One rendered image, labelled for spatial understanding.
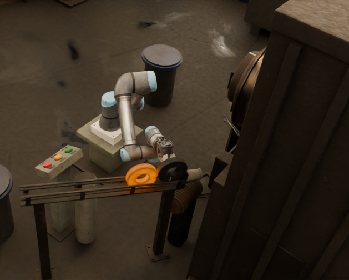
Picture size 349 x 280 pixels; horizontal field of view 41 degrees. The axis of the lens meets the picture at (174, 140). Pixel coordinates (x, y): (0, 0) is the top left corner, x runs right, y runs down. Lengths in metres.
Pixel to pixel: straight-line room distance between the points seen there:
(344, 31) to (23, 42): 3.45
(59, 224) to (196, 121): 1.47
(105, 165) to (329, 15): 2.02
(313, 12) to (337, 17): 0.08
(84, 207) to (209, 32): 2.84
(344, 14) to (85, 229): 1.85
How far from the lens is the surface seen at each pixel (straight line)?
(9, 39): 4.61
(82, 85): 4.00
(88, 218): 2.71
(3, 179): 2.70
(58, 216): 2.83
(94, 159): 3.28
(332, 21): 1.60
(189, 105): 3.91
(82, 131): 3.12
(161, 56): 3.66
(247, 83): 2.13
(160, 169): 2.26
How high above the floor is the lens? 2.42
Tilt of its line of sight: 43 degrees down
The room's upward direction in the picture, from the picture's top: 10 degrees clockwise
